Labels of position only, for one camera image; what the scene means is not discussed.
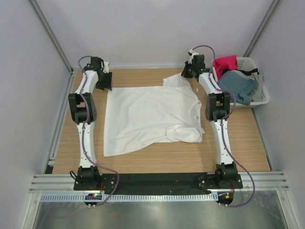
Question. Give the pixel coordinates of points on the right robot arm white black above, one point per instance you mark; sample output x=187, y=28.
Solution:
x=217, y=111

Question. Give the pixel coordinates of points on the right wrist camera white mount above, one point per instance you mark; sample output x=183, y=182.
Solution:
x=192, y=53

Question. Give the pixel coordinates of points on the pink t shirt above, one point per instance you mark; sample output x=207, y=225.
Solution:
x=225, y=63

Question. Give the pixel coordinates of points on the blue grey t shirt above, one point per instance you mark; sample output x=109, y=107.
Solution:
x=240, y=87

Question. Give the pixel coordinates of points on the aluminium corner post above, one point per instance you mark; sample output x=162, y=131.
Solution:
x=46, y=26
x=275, y=4

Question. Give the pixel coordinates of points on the white slotted cable duct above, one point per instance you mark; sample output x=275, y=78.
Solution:
x=95, y=197

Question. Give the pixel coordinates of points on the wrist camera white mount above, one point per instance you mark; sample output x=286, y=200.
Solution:
x=192, y=53
x=106, y=67

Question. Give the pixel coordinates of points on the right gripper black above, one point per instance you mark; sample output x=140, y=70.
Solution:
x=188, y=71

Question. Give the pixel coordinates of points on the white t shirt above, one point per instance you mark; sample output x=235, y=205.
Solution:
x=136, y=117

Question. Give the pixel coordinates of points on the white laundry basket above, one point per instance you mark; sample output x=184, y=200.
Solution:
x=247, y=64

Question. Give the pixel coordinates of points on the aluminium frame rail front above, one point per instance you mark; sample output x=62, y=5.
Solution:
x=49, y=183

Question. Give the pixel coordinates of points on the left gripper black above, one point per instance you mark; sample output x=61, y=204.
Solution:
x=105, y=81

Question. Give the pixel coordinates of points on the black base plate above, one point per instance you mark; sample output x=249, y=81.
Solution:
x=159, y=184

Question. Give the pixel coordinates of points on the right aluminium corner post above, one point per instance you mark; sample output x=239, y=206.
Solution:
x=275, y=4

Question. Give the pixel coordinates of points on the left aluminium corner post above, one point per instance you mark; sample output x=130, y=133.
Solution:
x=46, y=26

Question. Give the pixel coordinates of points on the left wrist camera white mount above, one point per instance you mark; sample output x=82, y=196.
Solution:
x=106, y=67

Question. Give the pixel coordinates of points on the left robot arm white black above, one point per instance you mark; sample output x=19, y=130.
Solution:
x=95, y=75

